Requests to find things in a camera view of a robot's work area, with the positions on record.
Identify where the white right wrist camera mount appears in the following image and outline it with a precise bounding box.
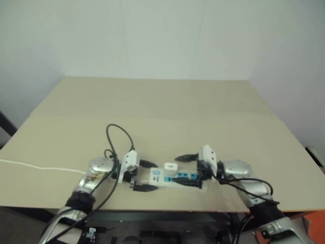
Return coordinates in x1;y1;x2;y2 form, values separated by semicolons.
198;145;219;166

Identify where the white power strip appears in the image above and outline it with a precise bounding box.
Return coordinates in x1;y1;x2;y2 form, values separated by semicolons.
136;166;209;192

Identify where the white power strip cord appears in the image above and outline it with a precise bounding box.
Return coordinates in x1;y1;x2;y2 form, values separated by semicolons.
0;158;87;175

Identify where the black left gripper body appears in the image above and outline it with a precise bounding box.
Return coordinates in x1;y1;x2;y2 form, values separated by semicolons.
122;165;140;189

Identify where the dark cabinet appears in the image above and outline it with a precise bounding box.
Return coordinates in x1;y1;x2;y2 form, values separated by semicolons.
0;111;18;150

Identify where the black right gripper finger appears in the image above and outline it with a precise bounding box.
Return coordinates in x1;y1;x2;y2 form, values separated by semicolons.
174;153;200;163
172;178;202;188

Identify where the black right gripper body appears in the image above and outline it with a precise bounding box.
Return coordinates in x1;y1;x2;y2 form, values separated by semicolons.
196;159;213;181

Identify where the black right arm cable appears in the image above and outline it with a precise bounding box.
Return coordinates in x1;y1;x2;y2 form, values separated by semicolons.
215;175;280;244

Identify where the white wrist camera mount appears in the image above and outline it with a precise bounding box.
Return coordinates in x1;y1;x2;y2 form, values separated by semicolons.
118;150;141;183
198;145;219;166

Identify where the white charger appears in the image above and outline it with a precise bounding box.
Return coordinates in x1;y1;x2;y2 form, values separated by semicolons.
164;163;178;176

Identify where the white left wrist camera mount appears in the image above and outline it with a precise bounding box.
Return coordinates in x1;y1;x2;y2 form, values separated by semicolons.
118;150;141;183

